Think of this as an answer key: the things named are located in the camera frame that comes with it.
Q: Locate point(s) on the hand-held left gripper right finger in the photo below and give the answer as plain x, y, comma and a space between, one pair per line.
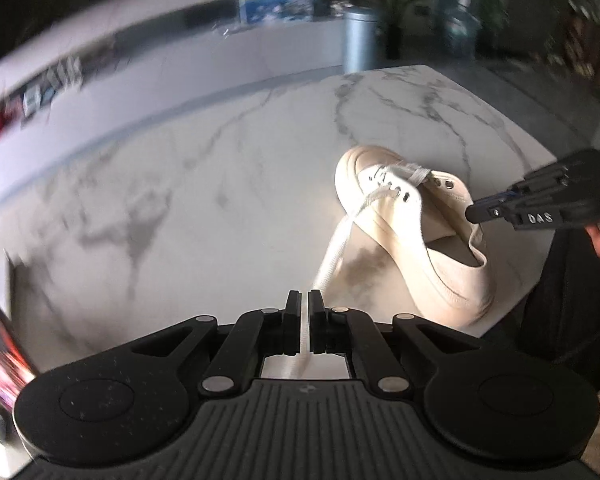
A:
316, 325

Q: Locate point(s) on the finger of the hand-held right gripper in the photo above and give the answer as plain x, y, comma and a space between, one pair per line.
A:
510, 197
487, 215

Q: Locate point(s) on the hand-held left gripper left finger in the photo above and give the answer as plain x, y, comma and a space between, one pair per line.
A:
292, 325

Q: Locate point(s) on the white display device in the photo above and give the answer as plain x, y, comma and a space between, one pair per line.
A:
36, 100

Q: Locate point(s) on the person's black trousers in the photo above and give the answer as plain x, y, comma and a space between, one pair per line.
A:
570, 310

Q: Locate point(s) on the white router with antennas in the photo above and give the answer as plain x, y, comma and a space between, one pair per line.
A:
62, 74

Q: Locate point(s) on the grey metal trash can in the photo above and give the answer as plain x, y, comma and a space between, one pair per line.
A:
361, 40

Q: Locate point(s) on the white marble television cabinet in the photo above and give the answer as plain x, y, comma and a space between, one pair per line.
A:
180, 75

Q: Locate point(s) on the potted plant in black pot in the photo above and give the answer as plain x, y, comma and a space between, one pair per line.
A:
397, 20

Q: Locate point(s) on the dark glass jar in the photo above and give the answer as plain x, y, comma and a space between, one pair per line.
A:
320, 1

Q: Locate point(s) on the white shoelace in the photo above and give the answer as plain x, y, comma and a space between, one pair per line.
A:
337, 245

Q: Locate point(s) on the beige canvas shoe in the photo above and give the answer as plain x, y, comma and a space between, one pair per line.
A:
430, 265

